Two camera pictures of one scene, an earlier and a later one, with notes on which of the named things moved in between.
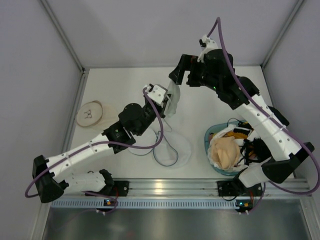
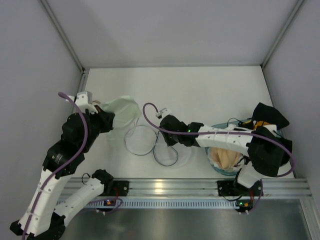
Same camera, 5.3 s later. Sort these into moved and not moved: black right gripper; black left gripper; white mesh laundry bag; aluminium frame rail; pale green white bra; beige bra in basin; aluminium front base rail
Moved: black right gripper; black left gripper; pale green white bra
Not moved: aluminium front base rail; aluminium frame rail; beige bra in basin; white mesh laundry bag
